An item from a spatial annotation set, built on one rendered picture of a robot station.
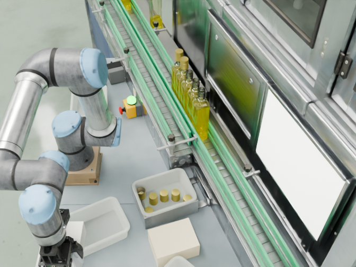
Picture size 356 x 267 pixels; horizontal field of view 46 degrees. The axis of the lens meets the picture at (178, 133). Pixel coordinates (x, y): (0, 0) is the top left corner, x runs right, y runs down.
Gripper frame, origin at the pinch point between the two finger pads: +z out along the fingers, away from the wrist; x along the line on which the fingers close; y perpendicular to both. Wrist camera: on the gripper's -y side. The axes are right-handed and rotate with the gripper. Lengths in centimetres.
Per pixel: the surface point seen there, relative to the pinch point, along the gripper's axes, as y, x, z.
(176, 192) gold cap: -42, 31, 28
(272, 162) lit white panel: -38, 65, 5
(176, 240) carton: -20.8, 30.5, 26.8
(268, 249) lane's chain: -14, 62, 21
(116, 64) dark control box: -121, 1, 26
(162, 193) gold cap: -42, 25, 28
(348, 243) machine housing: 28, 52, -62
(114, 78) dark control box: -116, 0, 30
